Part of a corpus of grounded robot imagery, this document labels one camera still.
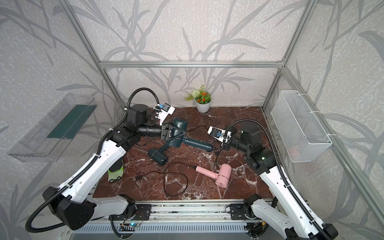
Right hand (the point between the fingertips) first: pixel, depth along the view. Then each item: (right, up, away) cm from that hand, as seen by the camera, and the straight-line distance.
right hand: (214, 127), depth 67 cm
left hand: (-14, -2, -5) cm, 15 cm away
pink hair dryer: (+5, -27, +13) cm, 31 cm away
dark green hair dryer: (-32, -18, +22) cm, 43 cm away
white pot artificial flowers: (-6, +19, +39) cm, 44 cm away
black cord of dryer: (+3, +1, +45) cm, 45 cm away
